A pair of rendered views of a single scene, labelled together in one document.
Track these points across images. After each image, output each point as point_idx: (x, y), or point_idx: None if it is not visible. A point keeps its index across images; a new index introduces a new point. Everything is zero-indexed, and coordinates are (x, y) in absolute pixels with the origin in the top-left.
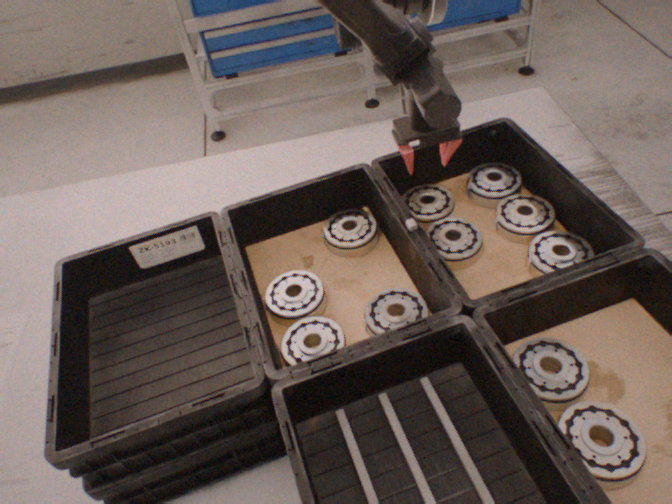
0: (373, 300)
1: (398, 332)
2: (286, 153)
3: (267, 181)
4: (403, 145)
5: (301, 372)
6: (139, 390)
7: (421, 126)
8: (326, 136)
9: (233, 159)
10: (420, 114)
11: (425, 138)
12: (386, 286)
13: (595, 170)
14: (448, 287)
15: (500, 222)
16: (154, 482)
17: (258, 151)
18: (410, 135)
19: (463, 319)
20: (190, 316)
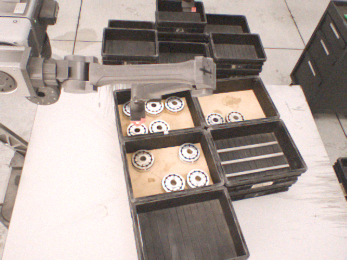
0: (183, 157)
1: (211, 146)
2: (30, 197)
3: (52, 209)
4: (145, 117)
5: (222, 174)
6: (203, 248)
7: (143, 108)
8: (26, 174)
9: (18, 229)
10: (143, 105)
11: (145, 110)
12: (171, 155)
13: (110, 85)
14: (196, 130)
15: (155, 113)
16: None
17: (18, 213)
18: (143, 113)
19: (209, 129)
20: (169, 229)
